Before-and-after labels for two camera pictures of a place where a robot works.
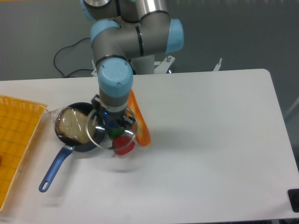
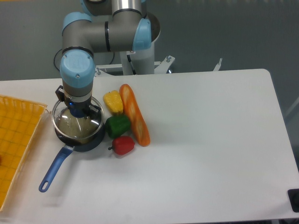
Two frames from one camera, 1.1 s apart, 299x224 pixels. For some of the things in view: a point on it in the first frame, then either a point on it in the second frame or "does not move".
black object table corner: x=293 y=195 does not move
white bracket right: x=218 y=66 does not move
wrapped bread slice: x=72 y=124 does not move
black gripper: x=115 y=115 → x=78 y=109
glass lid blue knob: x=111 y=130 → x=76 y=128
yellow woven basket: x=19 y=121 does not move
